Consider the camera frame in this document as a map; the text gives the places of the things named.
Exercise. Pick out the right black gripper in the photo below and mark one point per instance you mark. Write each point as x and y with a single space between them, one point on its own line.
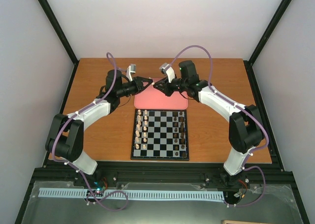
163 82

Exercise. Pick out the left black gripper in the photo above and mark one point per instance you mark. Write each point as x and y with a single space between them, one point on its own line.
138 81

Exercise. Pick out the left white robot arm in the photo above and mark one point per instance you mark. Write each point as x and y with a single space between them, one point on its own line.
66 136

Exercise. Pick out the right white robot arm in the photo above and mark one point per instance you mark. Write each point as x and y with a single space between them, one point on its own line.
245 131

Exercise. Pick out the brown chess pieces back row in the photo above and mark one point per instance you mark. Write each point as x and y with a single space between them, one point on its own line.
182 132

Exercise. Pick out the black white chess board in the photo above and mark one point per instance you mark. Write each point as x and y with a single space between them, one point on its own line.
159 145

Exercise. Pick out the pink plastic tray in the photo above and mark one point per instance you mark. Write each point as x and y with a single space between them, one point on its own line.
152 98

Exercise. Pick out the clear acrylic sheet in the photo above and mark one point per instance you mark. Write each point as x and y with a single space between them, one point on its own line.
272 204

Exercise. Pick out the light blue cable duct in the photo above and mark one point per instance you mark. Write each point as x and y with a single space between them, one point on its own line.
137 195

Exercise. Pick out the black aluminium frame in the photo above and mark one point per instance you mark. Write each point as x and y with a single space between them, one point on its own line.
159 173

